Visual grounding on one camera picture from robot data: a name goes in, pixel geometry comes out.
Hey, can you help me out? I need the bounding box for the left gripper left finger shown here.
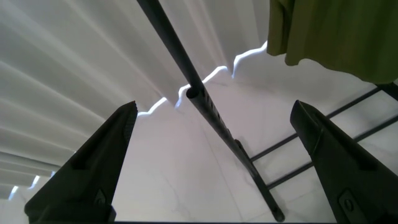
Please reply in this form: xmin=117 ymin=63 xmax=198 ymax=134
xmin=24 ymin=100 xmax=139 ymax=223

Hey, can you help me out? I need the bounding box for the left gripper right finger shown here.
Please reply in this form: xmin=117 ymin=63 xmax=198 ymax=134
xmin=289 ymin=99 xmax=398 ymax=223

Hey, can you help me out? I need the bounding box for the green long-sleeved shirt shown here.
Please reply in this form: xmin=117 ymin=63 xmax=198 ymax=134
xmin=266 ymin=0 xmax=398 ymax=85

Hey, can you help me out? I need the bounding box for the black clothes rack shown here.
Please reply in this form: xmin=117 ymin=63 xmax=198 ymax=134
xmin=136 ymin=0 xmax=398 ymax=223

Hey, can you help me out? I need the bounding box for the white curtain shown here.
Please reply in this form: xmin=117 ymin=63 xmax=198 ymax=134
xmin=0 ymin=0 xmax=271 ymax=200

